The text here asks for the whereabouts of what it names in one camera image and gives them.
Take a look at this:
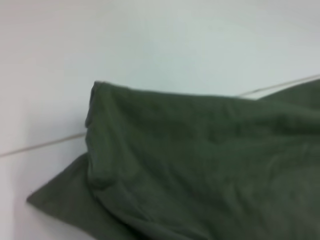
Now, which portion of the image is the dark green printed t-shirt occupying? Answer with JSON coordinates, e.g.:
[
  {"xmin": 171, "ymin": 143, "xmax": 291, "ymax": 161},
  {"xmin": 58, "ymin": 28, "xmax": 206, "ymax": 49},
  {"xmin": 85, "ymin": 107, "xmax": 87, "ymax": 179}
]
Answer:
[{"xmin": 26, "ymin": 78, "xmax": 320, "ymax": 240}]

